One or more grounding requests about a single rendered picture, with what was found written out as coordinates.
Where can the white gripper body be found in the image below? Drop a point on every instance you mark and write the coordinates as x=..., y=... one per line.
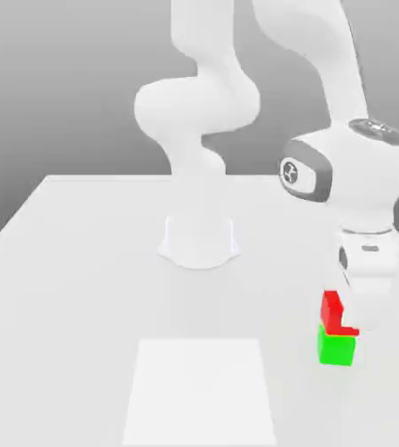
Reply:
x=366, y=300

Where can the small red cube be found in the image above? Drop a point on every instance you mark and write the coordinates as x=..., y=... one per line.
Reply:
x=330, y=309

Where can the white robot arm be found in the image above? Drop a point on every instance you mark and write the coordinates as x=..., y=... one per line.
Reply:
x=199, y=104

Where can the small green cube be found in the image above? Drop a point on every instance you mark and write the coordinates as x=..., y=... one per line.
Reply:
x=337, y=350

